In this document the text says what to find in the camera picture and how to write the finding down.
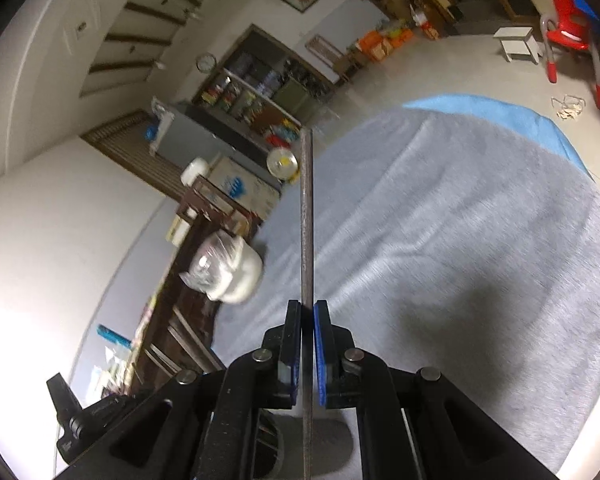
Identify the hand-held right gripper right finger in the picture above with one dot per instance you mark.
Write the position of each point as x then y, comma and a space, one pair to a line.
321, 360

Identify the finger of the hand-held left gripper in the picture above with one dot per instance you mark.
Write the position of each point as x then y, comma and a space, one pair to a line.
65, 400

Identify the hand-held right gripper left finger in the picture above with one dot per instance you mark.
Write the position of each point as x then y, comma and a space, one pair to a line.
295, 360

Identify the single dark metal skewer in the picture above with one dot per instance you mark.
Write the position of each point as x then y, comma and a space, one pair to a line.
307, 220

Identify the pile of pale papers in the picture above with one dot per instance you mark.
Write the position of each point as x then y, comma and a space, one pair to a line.
115, 365

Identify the blue cylinder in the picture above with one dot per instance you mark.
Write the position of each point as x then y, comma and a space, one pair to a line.
114, 336

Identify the clear plastic bag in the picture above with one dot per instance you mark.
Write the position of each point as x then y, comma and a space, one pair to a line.
210, 265

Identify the dark carved wooden headboard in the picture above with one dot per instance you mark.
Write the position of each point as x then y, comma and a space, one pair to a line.
180, 300

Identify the grey plush blanket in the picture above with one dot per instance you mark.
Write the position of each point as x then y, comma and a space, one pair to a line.
430, 235

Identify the brown wooden nightstand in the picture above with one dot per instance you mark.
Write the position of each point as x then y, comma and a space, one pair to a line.
205, 205

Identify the white box with blue print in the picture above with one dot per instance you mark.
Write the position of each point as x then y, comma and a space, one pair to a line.
240, 187

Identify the white jar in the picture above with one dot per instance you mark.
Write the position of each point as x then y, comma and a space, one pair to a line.
194, 171

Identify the grey refrigerator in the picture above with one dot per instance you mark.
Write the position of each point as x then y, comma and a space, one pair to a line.
205, 130

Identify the brown wooden door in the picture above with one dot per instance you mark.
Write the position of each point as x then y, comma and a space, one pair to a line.
130, 145

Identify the shelf of goods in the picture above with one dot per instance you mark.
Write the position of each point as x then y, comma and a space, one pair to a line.
260, 95

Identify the blue bed sheet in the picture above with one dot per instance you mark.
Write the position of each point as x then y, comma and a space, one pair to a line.
505, 115

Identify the wooden chair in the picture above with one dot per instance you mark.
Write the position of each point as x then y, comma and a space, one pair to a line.
327, 52

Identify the orange boxes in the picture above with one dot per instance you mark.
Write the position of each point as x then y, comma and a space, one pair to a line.
385, 42

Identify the white wooden stool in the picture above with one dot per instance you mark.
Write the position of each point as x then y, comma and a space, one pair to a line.
517, 35

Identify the red plastic chair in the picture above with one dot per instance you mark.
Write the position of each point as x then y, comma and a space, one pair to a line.
567, 15

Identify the round wall clock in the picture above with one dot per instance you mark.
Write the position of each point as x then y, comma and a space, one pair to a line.
206, 62

